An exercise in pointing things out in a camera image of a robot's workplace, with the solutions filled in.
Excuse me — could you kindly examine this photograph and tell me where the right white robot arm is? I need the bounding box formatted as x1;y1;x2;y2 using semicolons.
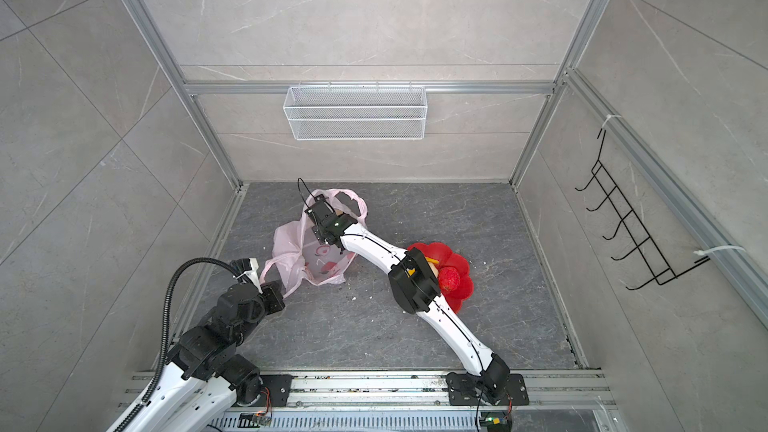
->
305;193;511;405

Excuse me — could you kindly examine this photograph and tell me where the red flower-shaped plate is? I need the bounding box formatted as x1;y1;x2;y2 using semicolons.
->
408;242;474;313

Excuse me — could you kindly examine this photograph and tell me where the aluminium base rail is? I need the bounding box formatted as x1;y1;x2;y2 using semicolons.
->
127;370;626;431

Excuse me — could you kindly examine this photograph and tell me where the black corrugated cable hose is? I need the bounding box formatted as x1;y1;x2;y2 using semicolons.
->
110;256;241;432

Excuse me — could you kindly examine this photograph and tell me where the pink printed plastic bag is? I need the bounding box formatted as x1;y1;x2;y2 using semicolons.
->
258;213;356;297

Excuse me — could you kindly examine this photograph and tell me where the white wire mesh basket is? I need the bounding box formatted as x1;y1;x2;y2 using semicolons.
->
283;85;428;141

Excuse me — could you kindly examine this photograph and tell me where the black wire hook rack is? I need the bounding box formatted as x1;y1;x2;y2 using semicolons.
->
574;129;711;291

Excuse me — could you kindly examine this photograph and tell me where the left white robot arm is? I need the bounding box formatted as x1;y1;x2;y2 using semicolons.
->
109;281;291;431

